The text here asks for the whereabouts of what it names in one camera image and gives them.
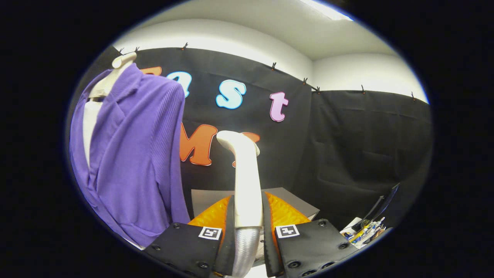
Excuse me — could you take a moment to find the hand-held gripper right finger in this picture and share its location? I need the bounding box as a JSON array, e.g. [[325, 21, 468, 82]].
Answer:
[[262, 192, 359, 278]]

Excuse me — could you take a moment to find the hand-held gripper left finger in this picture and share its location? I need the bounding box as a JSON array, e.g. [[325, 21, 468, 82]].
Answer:
[[144, 195, 235, 278]]

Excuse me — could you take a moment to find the white garment steamer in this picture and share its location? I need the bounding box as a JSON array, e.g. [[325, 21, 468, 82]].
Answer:
[[216, 131, 265, 278]]

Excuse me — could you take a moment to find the purple jacket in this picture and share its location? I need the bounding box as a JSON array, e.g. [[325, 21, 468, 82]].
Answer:
[[69, 64, 191, 247]]

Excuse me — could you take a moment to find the white clothes hanger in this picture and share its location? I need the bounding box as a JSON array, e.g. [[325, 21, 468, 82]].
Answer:
[[89, 52, 137, 99]]

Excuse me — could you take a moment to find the grey top white cabinet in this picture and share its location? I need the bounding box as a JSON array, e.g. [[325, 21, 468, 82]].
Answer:
[[191, 187, 320, 220]]

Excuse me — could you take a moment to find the pile of small colourful items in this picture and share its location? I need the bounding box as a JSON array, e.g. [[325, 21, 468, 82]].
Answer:
[[342, 216, 386, 248]]

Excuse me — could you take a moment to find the dark blue flat board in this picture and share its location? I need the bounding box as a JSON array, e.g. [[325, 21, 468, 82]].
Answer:
[[363, 183, 400, 228]]

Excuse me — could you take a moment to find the row of black clips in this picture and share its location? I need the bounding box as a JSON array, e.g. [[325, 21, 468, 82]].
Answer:
[[120, 42, 416, 101]]

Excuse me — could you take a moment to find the large ceiling light panel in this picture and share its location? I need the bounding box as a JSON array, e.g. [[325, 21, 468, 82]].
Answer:
[[301, 0, 354, 22]]

